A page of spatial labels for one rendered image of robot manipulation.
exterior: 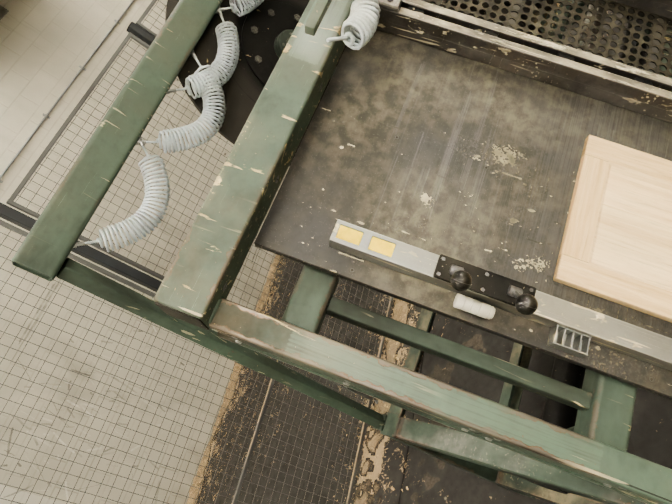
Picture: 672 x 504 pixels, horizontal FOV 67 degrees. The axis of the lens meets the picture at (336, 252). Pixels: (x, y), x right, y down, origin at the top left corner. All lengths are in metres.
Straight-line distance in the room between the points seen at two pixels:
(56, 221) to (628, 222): 1.32
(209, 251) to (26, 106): 5.31
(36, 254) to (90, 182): 0.22
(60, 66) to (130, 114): 5.05
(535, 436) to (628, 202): 0.56
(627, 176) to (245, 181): 0.84
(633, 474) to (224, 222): 0.86
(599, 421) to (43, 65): 6.11
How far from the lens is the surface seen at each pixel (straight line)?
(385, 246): 1.04
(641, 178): 1.34
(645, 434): 2.45
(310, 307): 1.07
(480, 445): 1.80
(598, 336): 1.12
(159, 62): 1.59
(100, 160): 1.46
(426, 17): 1.35
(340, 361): 0.96
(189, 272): 0.98
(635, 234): 1.27
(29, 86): 6.33
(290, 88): 1.15
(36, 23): 6.79
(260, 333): 0.98
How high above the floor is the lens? 2.12
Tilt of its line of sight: 25 degrees down
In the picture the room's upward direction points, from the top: 58 degrees counter-clockwise
